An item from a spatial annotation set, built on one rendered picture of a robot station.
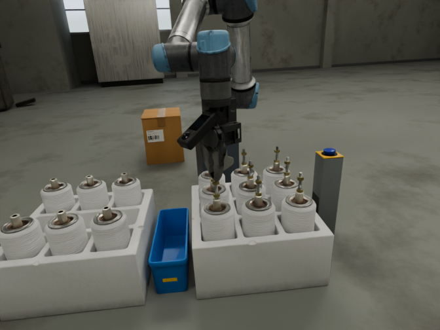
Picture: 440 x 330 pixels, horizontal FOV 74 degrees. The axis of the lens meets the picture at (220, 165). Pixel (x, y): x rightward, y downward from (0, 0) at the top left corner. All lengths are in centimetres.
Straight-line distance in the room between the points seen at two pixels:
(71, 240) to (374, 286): 86
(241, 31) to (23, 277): 103
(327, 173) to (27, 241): 92
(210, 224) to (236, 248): 9
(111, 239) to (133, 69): 626
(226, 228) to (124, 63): 634
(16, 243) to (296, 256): 74
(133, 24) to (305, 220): 644
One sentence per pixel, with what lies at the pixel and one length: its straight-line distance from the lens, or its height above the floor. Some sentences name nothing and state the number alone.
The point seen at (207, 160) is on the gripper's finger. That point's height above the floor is 39.
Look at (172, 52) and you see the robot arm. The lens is 82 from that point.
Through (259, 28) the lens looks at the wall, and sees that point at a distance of 890.
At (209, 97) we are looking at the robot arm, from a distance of 70.
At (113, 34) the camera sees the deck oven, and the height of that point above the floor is 105.
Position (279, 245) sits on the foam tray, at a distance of 84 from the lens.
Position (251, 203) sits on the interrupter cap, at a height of 25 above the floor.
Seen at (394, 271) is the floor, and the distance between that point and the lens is 111.
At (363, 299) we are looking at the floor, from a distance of 98.
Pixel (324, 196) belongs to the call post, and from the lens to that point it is 109.
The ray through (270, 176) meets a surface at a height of 24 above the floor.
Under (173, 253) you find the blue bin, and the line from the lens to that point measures 108.
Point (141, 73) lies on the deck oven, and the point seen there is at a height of 25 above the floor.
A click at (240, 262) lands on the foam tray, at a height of 12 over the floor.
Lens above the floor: 67
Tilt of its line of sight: 22 degrees down
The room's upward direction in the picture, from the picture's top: 3 degrees counter-clockwise
